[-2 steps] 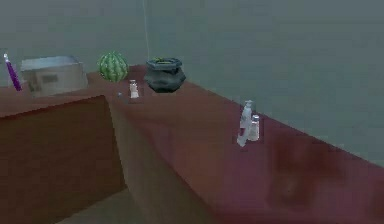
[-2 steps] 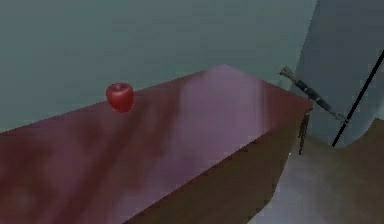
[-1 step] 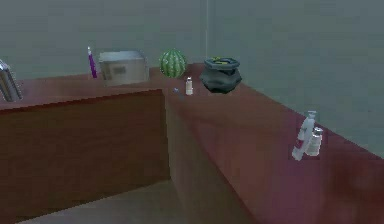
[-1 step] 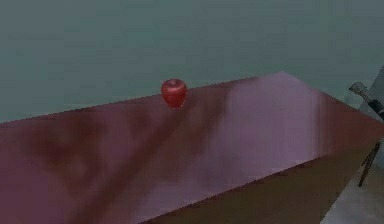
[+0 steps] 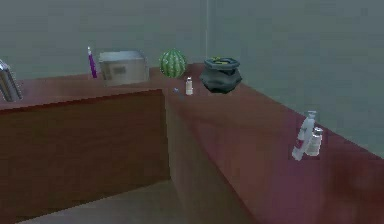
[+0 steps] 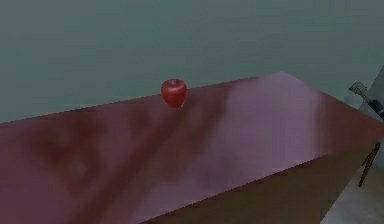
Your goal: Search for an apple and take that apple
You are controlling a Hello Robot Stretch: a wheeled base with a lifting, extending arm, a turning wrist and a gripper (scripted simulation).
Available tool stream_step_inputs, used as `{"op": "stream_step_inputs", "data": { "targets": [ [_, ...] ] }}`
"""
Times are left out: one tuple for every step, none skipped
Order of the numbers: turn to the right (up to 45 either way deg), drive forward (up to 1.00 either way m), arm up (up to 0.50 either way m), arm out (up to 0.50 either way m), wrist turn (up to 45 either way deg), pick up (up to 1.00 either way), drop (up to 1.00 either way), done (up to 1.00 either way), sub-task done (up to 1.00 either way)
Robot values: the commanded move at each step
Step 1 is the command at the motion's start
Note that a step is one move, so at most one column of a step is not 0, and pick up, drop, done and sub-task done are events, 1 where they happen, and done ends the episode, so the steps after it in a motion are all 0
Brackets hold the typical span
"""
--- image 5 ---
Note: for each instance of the white spray bottle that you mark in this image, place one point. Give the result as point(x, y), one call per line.
point(304, 136)

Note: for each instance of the small white salt shaker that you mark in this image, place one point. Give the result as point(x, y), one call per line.
point(189, 86)

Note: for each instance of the green striped watermelon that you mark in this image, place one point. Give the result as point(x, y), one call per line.
point(172, 63)

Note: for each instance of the reddish brown kitchen counter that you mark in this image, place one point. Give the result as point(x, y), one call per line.
point(233, 140)

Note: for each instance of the small white capped jar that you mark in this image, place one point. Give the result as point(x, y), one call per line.
point(314, 142)

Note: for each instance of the dark grey sack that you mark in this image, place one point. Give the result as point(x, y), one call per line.
point(220, 76)

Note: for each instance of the silver metal cylinder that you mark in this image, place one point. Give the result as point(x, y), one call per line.
point(9, 82)

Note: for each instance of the silver metal box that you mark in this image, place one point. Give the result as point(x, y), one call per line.
point(123, 68)

